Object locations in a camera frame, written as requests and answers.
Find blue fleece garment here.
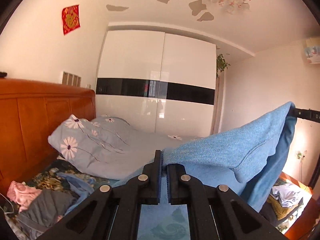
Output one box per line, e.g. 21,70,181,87
115,102,297,212

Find blue fleece pants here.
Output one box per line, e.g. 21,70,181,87
56,172,110,215

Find teal floral bed blanket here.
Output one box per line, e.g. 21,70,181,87
4,159,190,239

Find dark navy folded garment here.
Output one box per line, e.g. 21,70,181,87
259,202,296,232

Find grey garment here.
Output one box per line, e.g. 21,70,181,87
17,189,75,239

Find mustard yellow folded towel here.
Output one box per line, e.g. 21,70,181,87
267,195,298,220

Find grey daisy print duvet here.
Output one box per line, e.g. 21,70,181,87
48,115,196,180

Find pink garment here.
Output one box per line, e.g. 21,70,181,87
7,181,42,212

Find green hanging plant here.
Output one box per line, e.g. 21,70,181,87
216,54,230,77

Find orange wooden headboard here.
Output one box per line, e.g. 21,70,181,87
0,78,96,194

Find white black stripe wardrobe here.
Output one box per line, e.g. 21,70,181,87
96,30,216,137

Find wall socket with plug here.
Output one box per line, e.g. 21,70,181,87
297,151,307,161

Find wall calendar poster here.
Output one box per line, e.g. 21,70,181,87
304,36,320,64

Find wall switch panel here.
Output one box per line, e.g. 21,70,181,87
61,72,81,87

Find red fu wall decoration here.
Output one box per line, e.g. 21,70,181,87
61,5,80,35

